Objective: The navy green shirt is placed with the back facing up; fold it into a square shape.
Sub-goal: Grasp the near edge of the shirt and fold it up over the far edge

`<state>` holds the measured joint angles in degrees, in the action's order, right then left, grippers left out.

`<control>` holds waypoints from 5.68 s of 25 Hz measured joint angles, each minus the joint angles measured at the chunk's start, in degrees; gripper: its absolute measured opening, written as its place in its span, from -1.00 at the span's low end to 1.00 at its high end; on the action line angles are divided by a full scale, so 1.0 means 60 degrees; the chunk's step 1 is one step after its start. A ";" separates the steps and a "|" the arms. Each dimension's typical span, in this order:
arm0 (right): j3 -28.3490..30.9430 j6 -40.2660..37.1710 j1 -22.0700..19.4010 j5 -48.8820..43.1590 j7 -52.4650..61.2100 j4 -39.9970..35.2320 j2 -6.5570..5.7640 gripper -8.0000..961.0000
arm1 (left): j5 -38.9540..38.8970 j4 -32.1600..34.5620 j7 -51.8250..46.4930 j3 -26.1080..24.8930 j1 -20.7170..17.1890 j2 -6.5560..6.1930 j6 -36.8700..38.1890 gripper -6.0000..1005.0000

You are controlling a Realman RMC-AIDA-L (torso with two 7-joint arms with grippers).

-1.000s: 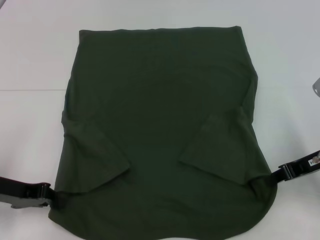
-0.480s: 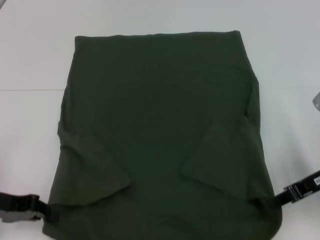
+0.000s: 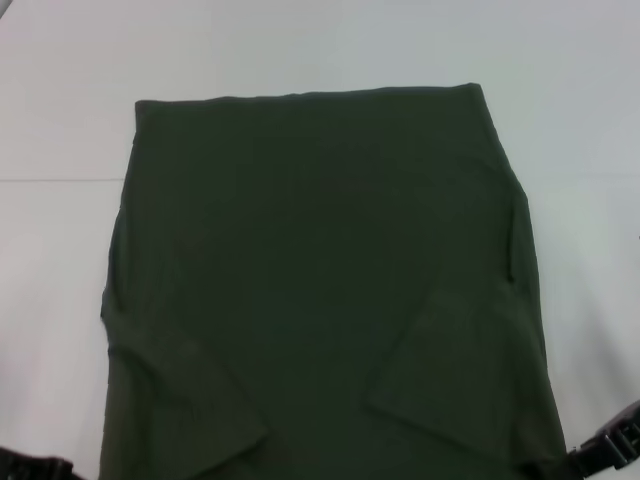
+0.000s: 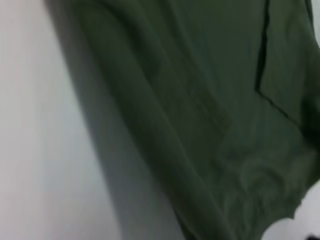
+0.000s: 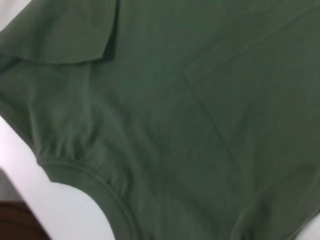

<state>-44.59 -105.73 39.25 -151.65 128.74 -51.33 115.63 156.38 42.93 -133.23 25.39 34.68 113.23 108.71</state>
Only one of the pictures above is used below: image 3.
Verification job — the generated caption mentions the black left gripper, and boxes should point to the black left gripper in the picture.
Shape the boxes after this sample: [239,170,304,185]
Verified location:
[0,445,77,480]

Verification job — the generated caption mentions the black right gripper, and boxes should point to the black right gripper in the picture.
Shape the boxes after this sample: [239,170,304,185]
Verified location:
[566,398,640,472]

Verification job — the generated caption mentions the dark green t-shirt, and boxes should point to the dark green t-shirt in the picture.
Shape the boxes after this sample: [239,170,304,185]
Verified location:
[97,82,574,480]

